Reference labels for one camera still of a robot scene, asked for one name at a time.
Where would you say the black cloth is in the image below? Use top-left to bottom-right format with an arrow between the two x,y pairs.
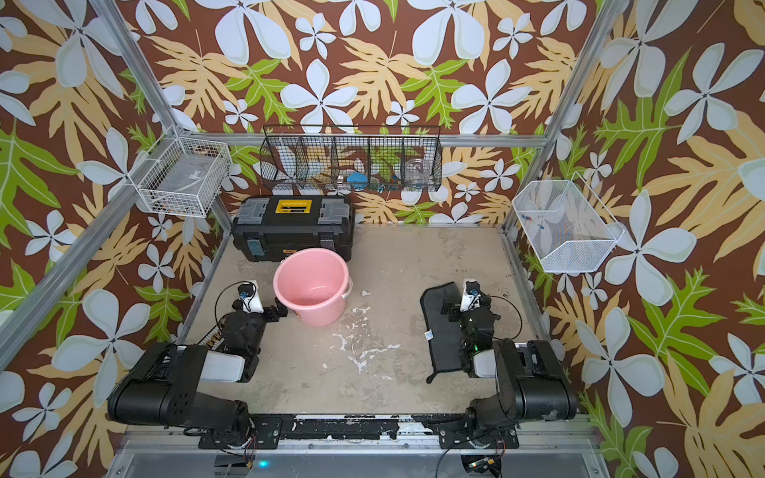
420,282 -> 486,384

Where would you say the pink plastic bucket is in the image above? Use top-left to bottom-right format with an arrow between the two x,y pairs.
273,248 -> 353,327

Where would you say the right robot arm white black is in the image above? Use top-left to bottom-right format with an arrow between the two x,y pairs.
440,295 -> 578,443

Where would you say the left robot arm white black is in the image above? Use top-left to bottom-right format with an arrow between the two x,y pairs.
107,302 -> 288,450

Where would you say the black screwdriver bit case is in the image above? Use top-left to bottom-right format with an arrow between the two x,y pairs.
197,326 -> 223,351

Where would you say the black yellow toolbox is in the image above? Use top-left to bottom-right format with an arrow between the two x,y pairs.
232,196 -> 356,262

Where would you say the blue item in basket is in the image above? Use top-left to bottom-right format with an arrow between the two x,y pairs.
347,172 -> 369,188

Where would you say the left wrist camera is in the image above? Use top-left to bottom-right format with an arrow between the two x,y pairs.
237,281 -> 264,314

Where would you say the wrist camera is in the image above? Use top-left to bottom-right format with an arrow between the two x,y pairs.
460,280 -> 482,313
237,281 -> 264,314

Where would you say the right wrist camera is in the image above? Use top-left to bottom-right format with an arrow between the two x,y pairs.
460,280 -> 482,313

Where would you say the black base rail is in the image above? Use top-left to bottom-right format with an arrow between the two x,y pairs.
184,413 -> 519,452

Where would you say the white wire basket right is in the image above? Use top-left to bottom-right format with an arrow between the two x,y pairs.
513,173 -> 625,275

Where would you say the white wire basket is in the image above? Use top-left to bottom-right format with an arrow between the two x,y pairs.
129,127 -> 232,218
513,173 -> 625,275

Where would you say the white wire basket left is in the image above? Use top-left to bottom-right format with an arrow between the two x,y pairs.
129,127 -> 232,218

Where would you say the black wire basket rear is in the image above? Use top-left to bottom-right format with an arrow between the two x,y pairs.
258,125 -> 443,195

